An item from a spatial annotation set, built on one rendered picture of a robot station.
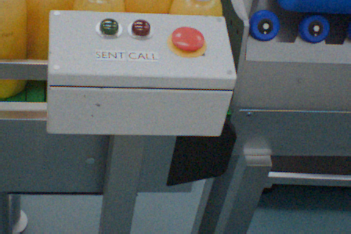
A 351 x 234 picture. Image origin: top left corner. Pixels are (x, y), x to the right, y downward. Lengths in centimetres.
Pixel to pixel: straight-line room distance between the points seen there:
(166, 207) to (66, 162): 98
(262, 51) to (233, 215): 46
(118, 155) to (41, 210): 108
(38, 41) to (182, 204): 112
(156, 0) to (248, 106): 27
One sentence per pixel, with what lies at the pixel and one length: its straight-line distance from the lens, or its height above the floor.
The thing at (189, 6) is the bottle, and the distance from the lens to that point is 97.
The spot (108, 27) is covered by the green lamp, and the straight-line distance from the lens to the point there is 86.
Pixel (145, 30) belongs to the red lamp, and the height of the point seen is 111.
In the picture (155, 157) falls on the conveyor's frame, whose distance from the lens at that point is 111.
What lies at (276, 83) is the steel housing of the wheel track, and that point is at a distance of 118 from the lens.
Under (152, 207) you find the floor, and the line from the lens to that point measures 207.
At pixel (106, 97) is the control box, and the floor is 106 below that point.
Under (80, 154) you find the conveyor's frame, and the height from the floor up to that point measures 82.
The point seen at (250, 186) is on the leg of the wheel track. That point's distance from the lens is 144.
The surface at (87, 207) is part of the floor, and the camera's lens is 205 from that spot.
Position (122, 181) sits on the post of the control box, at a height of 87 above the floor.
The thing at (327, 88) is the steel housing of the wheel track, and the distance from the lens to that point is 121.
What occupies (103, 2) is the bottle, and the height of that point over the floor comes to 107.
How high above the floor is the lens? 169
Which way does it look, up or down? 47 degrees down
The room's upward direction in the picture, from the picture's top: 12 degrees clockwise
